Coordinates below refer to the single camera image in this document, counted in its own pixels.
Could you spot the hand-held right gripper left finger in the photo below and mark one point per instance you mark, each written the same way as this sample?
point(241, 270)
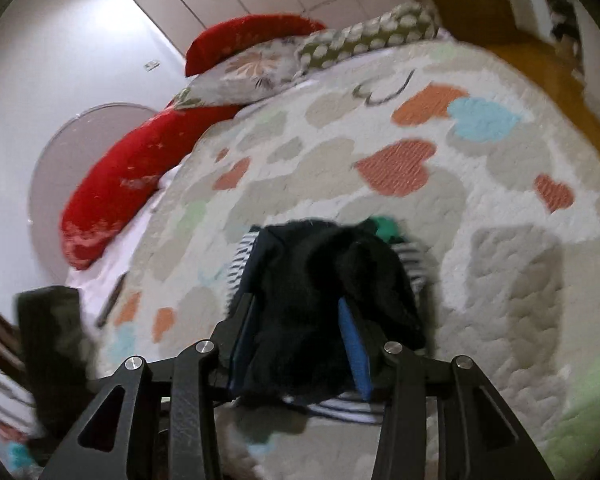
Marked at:
point(242, 345)

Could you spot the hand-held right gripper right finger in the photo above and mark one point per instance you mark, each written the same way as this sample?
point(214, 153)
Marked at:
point(355, 345)

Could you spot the navy striped pants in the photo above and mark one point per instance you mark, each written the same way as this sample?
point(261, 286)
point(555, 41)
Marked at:
point(310, 285)

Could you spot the white bed sheet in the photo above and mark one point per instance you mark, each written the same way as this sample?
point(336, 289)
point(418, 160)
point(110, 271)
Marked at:
point(125, 255)

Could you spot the white rounded headboard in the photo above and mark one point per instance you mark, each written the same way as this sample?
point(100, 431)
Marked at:
point(55, 170)

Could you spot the long red pillow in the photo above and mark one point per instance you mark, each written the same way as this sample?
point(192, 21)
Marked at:
point(120, 175)

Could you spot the heart pattern quilt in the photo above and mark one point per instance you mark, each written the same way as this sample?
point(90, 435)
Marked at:
point(480, 200)

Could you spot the floral pillow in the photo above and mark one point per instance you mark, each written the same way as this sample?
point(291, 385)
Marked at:
point(245, 72)

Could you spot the green patterned bolster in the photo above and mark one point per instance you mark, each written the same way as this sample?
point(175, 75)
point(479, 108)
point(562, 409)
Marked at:
point(360, 37)

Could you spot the short red pillow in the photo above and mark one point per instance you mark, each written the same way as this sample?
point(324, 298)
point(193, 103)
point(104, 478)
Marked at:
point(250, 32)

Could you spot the cluttered shelf unit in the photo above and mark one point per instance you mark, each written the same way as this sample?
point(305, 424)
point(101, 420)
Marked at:
point(560, 5)

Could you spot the wall light switch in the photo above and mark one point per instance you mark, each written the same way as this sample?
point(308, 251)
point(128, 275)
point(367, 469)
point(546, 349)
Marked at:
point(152, 65)

